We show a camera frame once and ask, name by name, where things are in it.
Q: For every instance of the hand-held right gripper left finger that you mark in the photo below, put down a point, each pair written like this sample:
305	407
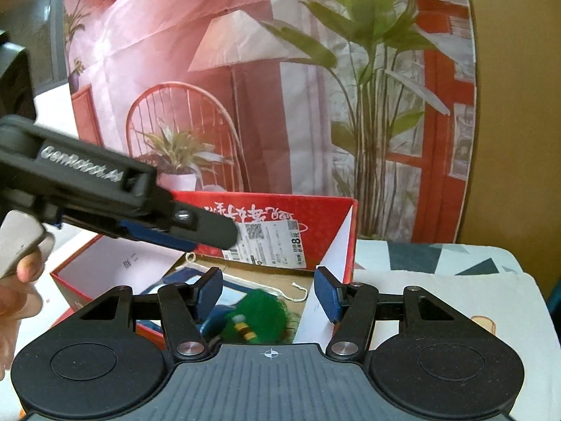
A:
211	291

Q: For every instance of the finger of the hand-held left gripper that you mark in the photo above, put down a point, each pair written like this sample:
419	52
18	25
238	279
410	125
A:
206	228

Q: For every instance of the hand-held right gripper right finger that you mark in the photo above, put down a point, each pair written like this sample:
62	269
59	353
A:
326	294

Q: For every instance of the red strawberry print box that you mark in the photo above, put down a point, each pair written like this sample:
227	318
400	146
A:
315	221

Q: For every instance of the person's left hand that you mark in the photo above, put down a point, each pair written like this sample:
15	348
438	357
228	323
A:
19	302

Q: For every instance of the green fuzzy toy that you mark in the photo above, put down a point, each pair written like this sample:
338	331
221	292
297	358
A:
267	315

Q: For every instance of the wall poster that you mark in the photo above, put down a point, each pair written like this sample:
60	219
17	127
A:
307	96

